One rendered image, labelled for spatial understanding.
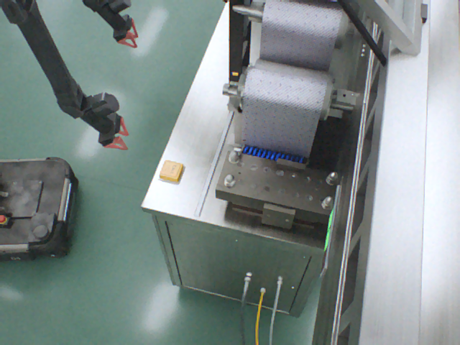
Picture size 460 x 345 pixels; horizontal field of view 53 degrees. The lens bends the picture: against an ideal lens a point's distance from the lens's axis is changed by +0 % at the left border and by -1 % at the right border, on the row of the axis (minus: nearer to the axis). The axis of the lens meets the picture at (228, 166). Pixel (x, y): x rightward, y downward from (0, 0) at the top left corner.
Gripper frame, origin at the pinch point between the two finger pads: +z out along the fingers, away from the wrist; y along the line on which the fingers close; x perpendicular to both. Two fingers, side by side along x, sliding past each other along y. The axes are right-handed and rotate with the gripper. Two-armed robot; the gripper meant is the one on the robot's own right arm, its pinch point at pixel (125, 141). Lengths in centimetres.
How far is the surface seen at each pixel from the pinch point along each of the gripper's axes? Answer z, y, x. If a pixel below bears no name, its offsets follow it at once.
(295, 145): 25, -7, -51
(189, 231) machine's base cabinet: 32.5, -22.2, -4.6
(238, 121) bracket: 19.4, 6.9, -33.7
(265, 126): 14.2, -4.0, -45.9
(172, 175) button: 18.0, -6.6, -6.8
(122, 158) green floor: 78, 66, 75
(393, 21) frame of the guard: -26, -24, -91
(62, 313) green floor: 67, -27, 94
